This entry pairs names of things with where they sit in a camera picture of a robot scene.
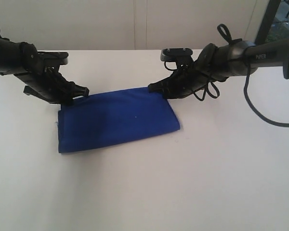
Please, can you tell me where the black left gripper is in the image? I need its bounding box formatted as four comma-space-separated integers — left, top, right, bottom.
13, 42, 90, 106

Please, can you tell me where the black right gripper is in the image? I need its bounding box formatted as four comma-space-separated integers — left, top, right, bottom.
147, 43, 228, 100

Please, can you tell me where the blue towel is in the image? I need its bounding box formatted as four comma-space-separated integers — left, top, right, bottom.
58, 87, 180, 154

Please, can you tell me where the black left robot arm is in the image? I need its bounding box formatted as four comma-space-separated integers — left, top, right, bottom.
0, 38, 89, 106

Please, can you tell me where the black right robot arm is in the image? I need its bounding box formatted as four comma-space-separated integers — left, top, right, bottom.
148, 38, 289, 99

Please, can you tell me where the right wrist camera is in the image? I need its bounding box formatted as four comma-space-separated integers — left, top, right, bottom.
160, 48, 193, 71

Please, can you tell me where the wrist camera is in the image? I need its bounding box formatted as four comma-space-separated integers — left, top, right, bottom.
38, 51, 69, 72
160, 48, 193, 71

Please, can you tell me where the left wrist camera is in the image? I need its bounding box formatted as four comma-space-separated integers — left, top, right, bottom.
38, 51, 69, 72

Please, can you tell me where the black right camera cable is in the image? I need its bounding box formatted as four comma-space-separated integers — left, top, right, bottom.
162, 23, 289, 128

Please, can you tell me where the black window frame post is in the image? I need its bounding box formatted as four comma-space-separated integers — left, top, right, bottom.
254, 0, 281, 45

